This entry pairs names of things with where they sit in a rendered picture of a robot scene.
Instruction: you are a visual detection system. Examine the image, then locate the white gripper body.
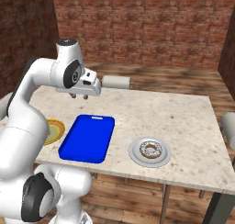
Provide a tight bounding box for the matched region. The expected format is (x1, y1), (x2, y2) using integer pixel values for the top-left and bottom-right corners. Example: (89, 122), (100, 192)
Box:
(55, 78), (102, 97)

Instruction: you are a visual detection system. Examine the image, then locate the blue tray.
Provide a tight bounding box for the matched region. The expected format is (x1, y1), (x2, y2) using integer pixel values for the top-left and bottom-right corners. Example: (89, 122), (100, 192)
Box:
(58, 114), (116, 164)

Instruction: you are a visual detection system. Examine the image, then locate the grey cylindrical chair back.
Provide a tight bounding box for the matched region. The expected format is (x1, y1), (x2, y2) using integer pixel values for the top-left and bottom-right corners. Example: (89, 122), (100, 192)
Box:
(220, 110), (235, 151)
(0, 92), (15, 122)
(101, 74), (132, 91)

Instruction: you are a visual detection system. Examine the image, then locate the yellow plate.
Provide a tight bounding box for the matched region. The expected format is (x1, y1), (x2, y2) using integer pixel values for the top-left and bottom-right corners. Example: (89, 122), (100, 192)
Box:
(43, 118), (66, 147)

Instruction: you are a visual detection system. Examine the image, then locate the grey plate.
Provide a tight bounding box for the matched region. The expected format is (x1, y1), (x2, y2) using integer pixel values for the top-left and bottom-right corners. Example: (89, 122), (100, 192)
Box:
(128, 137), (173, 169)

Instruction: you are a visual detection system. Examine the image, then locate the brown sprinkled donut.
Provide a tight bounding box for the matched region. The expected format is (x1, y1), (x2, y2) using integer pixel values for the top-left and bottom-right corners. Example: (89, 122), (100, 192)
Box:
(139, 140), (163, 160)

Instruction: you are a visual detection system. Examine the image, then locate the wooden table leg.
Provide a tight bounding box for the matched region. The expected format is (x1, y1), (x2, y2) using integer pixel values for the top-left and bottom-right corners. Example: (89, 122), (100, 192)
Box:
(159, 184), (173, 224)

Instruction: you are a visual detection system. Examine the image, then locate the dark table leg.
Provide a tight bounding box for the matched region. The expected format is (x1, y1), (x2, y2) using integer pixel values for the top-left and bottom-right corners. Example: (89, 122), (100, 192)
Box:
(201, 192), (235, 224)

